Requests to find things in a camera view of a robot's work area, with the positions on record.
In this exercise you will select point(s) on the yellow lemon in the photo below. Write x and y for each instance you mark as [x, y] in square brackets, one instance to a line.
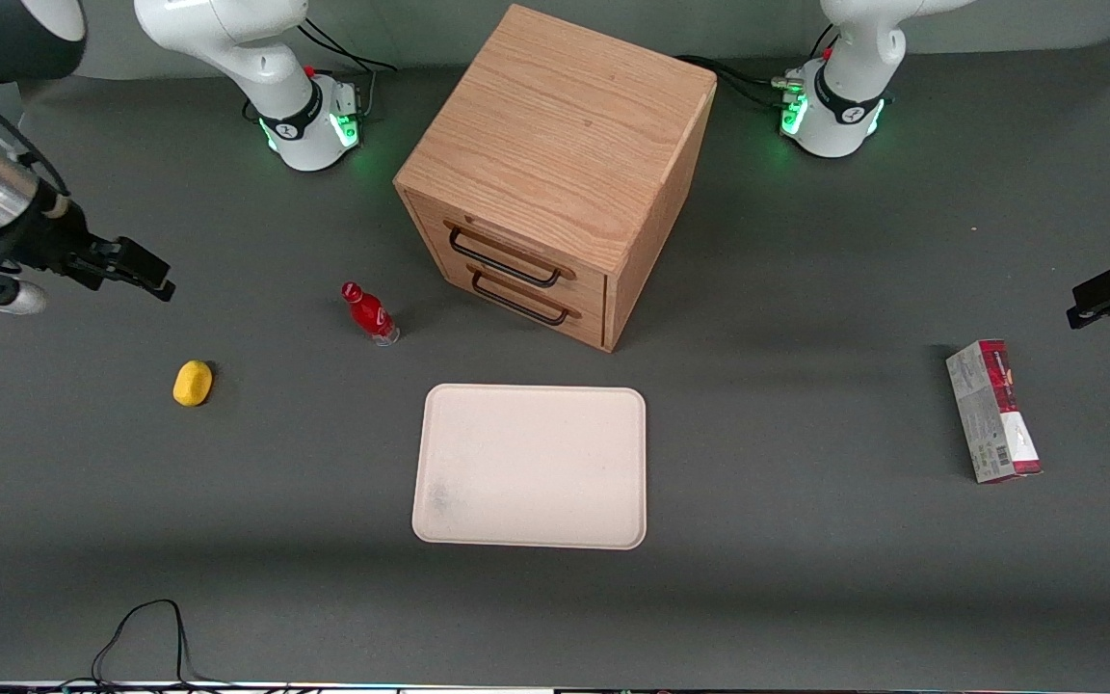
[193, 383]

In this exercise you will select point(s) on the wooden drawer front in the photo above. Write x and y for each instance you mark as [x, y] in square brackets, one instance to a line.
[586, 326]
[594, 287]

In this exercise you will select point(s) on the beige plastic tray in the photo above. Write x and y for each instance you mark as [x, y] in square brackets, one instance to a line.
[531, 467]

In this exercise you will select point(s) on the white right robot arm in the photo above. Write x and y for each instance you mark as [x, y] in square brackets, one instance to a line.
[227, 43]

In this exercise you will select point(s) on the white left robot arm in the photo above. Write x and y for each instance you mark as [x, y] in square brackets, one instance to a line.
[849, 96]

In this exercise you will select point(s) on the wooden drawer cabinet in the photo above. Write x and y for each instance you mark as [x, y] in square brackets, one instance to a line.
[565, 125]

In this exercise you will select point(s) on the red and grey carton box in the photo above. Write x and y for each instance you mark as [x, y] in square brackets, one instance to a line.
[993, 410]

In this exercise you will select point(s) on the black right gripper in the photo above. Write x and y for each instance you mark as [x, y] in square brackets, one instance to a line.
[51, 241]

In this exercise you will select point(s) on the red coke bottle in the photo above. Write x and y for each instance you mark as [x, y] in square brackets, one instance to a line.
[369, 310]

